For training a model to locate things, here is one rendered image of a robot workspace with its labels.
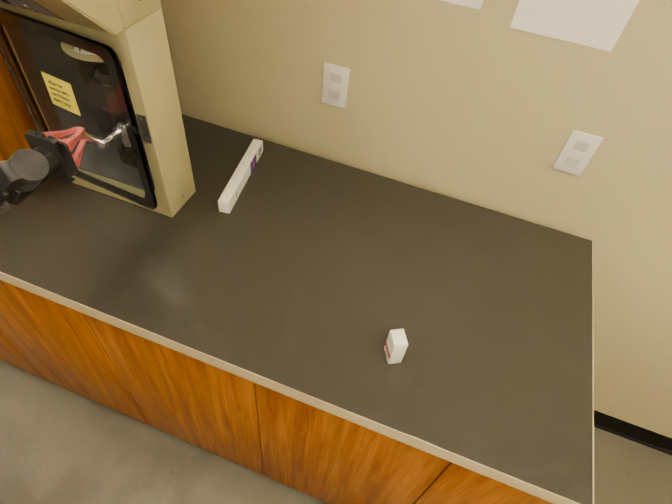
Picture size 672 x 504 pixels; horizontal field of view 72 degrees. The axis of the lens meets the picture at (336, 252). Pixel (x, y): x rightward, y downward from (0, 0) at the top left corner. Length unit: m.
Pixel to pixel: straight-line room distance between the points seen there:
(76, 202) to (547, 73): 1.17
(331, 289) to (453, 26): 0.65
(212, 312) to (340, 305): 0.28
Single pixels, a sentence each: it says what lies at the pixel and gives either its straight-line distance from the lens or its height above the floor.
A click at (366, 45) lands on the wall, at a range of 1.24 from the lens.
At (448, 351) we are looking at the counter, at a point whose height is 0.94.
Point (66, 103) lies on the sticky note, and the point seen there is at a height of 1.22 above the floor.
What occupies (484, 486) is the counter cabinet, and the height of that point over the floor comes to 0.77.
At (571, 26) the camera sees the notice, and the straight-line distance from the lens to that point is 1.16.
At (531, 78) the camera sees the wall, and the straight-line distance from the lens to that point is 1.20.
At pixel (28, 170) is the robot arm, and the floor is 1.27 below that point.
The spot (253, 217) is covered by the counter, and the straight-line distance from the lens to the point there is 1.22.
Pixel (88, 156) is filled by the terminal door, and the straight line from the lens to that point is 1.24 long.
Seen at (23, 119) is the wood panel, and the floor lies 1.11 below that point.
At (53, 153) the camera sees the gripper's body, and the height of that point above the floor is 1.22.
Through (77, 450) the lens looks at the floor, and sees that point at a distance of 2.04.
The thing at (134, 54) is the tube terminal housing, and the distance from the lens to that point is 1.00.
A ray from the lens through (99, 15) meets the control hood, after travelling 0.93.
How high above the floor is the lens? 1.81
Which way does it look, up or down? 49 degrees down
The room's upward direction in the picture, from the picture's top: 8 degrees clockwise
